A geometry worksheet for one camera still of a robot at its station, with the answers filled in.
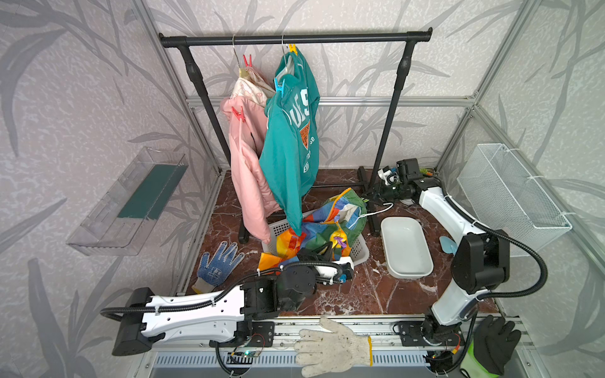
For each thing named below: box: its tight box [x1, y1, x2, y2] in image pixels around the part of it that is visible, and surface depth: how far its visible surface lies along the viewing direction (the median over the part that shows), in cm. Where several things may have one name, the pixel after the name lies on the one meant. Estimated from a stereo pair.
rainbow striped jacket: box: [257, 187, 368, 271], surface depth 83 cm
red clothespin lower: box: [231, 105, 246, 123], surface depth 59 cm
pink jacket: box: [220, 95, 282, 245], surface depth 65 cm
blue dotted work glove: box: [191, 240, 245, 294], surface depth 91 cm
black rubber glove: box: [473, 315, 523, 376], surface depth 73 cm
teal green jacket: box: [258, 49, 321, 237], surface depth 64 cm
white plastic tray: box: [380, 216, 435, 280], surface depth 95 cm
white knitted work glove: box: [293, 317, 374, 378], surface depth 72 cm
